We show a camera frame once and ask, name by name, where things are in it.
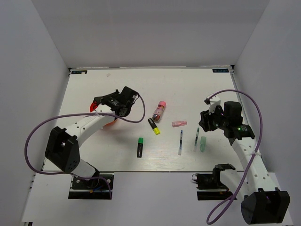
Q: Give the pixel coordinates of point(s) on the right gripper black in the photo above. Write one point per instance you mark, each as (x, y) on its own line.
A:
(206, 119)

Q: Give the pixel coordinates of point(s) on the green capped black highlighter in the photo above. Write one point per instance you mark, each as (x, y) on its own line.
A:
(140, 147)

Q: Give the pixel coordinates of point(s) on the right blue table label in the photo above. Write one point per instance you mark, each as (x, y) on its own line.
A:
(220, 70)

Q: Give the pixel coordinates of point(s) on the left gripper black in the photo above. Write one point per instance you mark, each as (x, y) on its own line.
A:
(100, 99)

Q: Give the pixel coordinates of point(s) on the yellow capped black highlighter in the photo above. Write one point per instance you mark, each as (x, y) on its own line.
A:
(153, 126)

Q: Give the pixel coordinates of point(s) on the pink capped clear marker tube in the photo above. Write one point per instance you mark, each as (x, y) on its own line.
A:
(157, 115)

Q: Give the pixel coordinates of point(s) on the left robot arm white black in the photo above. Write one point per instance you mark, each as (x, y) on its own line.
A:
(63, 144)

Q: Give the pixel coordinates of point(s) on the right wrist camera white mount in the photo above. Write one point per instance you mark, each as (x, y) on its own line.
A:
(213, 102)

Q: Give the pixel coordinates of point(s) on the blue gel pen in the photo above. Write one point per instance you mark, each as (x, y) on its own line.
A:
(180, 143)

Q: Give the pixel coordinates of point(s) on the pink translucent eraser case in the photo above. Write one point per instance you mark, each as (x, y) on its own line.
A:
(179, 123)

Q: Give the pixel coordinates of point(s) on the left blue table label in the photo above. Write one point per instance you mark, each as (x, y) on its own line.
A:
(79, 72)

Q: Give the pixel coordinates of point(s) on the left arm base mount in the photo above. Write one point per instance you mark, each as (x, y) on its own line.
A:
(95, 189)

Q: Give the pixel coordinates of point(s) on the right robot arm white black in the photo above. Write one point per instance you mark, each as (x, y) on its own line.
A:
(262, 201)

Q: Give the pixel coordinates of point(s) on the red round pen holder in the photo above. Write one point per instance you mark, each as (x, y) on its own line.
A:
(93, 106)

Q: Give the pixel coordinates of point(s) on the blue table label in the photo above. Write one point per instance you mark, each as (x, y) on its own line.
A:
(220, 70)
(79, 72)

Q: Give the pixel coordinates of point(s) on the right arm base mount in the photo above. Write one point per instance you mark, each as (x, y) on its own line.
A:
(208, 189)

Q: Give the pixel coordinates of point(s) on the green gel pen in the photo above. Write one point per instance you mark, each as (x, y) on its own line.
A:
(196, 140)

